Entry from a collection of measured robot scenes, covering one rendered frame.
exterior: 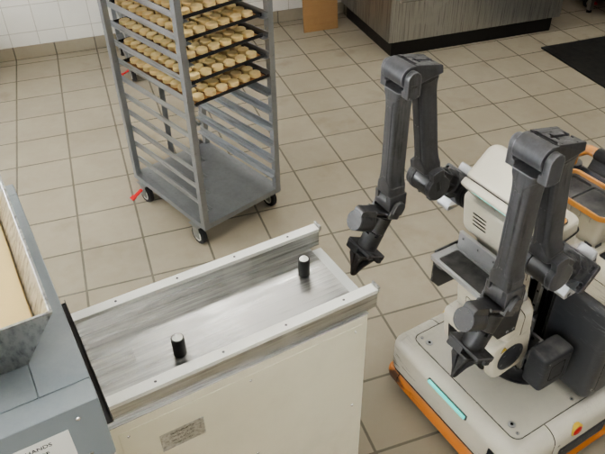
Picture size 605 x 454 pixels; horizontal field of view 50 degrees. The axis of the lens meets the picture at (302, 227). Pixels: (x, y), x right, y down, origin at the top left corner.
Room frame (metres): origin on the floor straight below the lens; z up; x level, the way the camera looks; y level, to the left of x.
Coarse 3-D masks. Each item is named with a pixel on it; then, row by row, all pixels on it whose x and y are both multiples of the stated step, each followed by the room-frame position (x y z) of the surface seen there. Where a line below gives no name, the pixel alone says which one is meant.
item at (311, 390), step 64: (128, 320) 1.15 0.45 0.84; (192, 320) 1.15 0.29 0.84; (256, 320) 1.15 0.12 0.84; (128, 384) 0.95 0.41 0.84; (256, 384) 1.00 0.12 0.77; (320, 384) 1.09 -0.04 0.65; (128, 448) 0.84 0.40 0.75; (192, 448) 0.91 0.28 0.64; (256, 448) 0.99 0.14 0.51; (320, 448) 1.09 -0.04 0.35
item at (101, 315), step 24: (288, 240) 1.39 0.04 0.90; (312, 240) 1.43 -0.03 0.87; (216, 264) 1.29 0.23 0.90; (240, 264) 1.32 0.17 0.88; (264, 264) 1.35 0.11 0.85; (144, 288) 1.21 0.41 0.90; (168, 288) 1.22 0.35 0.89; (192, 288) 1.25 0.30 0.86; (96, 312) 1.13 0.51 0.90; (120, 312) 1.15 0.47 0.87; (144, 312) 1.18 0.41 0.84
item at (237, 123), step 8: (200, 104) 3.13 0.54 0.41; (208, 104) 3.10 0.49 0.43; (216, 112) 3.05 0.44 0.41; (224, 112) 3.00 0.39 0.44; (224, 120) 2.96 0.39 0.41; (232, 120) 2.95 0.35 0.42; (240, 128) 2.88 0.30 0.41; (248, 128) 2.85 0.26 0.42; (256, 136) 2.79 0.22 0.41; (264, 136) 2.76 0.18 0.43; (272, 144) 2.71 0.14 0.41
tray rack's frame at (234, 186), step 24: (120, 72) 2.88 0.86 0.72; (120, 96) 2.86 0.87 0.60; (168, 144) 3.03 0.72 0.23; (144, 168) 2.92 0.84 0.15; (216, 168) 2.90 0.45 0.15; (240, 168) 2.90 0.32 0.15; (144, 192) 2.81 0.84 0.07; (168, 192) 2.70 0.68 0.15; (192, 192) 2.69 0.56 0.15; (216, 192) 2.69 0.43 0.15; (240, 192) 2.68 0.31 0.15; (264, 192) 2.68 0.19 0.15; (192, 216) 2.49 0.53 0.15; (216, 216) 2.48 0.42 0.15
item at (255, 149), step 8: (200, 112) 3.17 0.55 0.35; (200, 120) 3.13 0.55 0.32; (208, 120) 3.11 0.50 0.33; (216, 128) 3.04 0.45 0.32; (224, 128) 3.01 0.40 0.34; (232, 136) 2.95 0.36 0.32; (240, 136) 2.90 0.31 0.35; (240, 144) 2.87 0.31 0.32; (248, 144) 2.86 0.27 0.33; (256, 152) 2.79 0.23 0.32; (264, 152) 2.77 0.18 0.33; (272, 160) 2.71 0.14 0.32
